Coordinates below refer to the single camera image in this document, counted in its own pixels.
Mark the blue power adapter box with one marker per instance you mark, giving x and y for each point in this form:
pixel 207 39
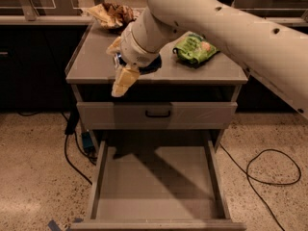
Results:
pixel 87 142

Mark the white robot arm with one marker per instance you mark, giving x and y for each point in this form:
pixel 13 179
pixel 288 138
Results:
pixel 276 55

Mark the blue tape on floor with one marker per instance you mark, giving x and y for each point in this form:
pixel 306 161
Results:
pixel 54 226

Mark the closed grey upper drawer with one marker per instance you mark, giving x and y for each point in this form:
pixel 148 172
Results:
pixel 130 116

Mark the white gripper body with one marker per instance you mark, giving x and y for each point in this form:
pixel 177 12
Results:
pixel 131 50

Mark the open grey middle drawer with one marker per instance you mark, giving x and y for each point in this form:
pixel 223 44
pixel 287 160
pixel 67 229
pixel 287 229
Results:
pixel 170 188

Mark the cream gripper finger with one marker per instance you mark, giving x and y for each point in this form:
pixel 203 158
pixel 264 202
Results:
pixel 114 47
pixel 125 77

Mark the green snack bag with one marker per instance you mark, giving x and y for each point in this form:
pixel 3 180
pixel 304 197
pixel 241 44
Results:
pixel 194 49

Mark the brown yellow chip bag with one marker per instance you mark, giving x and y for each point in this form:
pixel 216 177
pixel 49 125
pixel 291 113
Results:
pixel 114 17

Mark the black drawer handle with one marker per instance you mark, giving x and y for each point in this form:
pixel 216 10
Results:
pixel 154 115

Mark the grey drawer cabinet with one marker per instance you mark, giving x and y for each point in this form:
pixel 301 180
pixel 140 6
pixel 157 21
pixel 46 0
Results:
pixel 91 73

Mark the blue pepsi can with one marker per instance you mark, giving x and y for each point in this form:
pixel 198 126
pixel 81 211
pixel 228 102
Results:
pixel 153 67

